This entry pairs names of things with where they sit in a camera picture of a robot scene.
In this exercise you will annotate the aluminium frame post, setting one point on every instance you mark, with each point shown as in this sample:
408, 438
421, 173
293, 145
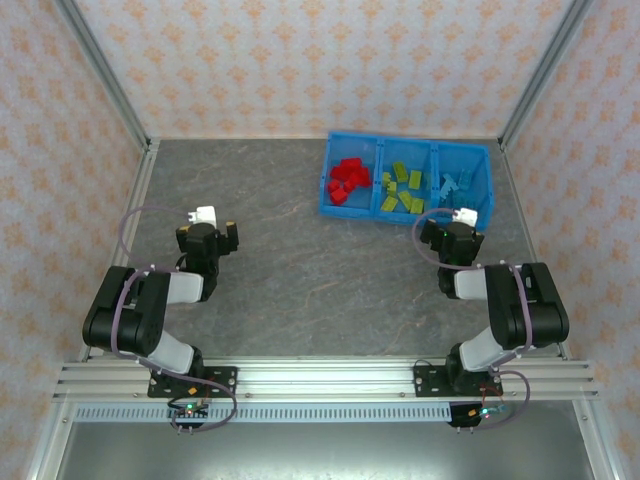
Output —
103, 70
545, 70

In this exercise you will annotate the black board bracket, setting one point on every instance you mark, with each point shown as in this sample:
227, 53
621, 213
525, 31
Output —
457, 417
187, 424

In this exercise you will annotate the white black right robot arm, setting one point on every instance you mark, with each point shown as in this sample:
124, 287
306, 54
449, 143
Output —
540, 310

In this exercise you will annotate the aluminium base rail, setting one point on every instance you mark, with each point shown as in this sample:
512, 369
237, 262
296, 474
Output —
325, 380

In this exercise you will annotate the long red lego brick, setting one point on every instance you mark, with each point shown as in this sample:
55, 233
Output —
351, 164

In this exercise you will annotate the aluminium side frame rail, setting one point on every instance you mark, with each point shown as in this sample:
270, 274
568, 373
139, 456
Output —
516, 185
139, 185

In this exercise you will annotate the small circuit board with LED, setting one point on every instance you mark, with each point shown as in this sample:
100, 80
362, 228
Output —
190, 411
482, 412

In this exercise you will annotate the small green lego brick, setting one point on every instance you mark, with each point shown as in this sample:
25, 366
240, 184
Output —
392, 188
387, 177

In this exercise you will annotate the blue three-compartment plastic bin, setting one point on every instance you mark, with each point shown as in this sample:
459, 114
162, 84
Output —
450, 155

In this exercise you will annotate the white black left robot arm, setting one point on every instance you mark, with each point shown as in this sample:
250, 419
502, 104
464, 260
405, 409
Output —
135, 320

